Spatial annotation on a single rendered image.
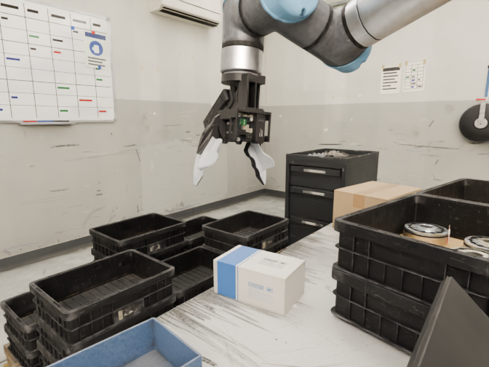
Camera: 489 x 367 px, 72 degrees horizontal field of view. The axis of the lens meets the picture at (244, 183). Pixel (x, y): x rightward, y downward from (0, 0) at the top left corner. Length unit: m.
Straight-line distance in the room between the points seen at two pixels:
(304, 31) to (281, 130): 4.29
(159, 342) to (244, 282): 0.25
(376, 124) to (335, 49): 3.68
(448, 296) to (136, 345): 0.53
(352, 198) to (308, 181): 1.00
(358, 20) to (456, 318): 0.41
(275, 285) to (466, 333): 0.51
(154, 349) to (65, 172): 2.59
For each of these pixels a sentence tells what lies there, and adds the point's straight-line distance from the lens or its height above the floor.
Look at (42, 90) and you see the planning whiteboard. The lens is 3.13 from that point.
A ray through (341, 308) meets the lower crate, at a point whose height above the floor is 0.73.
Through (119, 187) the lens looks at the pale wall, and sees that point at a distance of 3.45.
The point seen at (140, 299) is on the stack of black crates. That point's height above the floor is 0.53.
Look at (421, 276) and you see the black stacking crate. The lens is 0.69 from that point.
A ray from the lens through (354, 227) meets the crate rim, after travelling 0.72.
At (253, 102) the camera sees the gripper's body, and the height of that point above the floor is 1.17.
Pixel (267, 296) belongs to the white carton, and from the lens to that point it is 0.82.
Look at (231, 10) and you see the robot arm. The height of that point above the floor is 1.32.
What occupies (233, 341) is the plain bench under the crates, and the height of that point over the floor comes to 0.70.
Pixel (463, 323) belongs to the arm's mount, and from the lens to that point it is 0.36.
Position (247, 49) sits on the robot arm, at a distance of 0.60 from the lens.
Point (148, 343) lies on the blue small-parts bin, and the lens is 0.72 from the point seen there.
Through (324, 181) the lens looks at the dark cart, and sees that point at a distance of 2.27.
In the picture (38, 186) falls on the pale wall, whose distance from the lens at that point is 3.14.
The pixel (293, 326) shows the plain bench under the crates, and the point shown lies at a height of 0.70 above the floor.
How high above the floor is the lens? 1.14
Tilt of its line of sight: 11 degrees down
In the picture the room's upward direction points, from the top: straight up
